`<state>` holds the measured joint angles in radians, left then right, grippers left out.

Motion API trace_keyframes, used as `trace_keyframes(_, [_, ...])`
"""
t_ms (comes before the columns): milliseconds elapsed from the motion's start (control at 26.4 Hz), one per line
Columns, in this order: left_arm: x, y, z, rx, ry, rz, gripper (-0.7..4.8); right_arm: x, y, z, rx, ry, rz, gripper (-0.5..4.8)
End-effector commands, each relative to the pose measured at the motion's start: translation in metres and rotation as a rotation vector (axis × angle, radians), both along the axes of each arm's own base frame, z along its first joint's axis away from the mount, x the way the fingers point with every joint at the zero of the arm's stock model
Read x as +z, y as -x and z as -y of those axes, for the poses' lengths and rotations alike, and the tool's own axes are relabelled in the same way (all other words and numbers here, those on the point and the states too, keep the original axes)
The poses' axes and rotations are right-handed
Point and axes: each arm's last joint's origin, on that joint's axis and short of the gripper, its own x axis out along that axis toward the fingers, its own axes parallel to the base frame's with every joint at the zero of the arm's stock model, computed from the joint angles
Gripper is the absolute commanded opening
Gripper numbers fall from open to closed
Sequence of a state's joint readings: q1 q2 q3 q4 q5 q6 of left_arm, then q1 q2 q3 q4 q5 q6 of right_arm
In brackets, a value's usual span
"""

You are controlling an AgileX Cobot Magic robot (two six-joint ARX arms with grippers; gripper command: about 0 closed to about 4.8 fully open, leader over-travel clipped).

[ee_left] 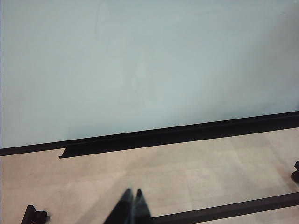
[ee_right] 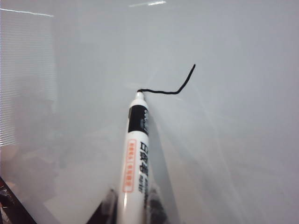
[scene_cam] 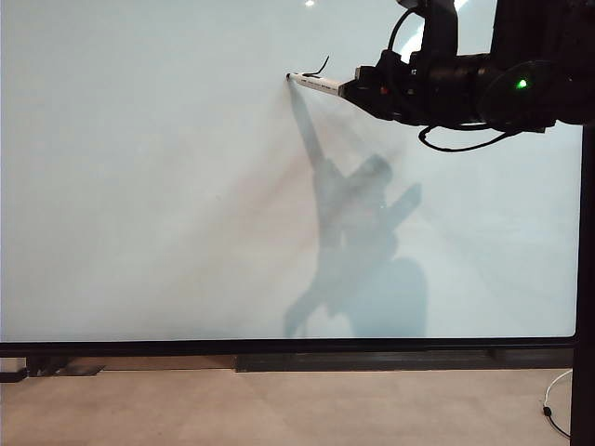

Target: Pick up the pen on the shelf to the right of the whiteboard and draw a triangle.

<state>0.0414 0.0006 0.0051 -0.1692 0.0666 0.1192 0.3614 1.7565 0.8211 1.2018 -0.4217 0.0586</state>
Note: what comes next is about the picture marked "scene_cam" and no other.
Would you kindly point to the whiteboard with black frame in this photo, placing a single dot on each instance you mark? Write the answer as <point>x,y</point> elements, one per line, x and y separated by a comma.
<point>139,186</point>

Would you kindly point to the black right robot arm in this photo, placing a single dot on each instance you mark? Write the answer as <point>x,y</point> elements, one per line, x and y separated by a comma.
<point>534,46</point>

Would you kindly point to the white marker pen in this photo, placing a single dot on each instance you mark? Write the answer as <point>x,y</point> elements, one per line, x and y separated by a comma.
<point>318,83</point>

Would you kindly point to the black whiteboard pen tray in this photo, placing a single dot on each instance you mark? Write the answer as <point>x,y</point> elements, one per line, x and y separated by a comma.
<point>395,361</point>

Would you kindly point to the black stand foot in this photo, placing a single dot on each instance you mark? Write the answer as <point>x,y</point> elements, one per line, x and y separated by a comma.
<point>11,376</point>

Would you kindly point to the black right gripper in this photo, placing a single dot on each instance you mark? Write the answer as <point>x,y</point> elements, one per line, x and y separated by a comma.
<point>432,93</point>

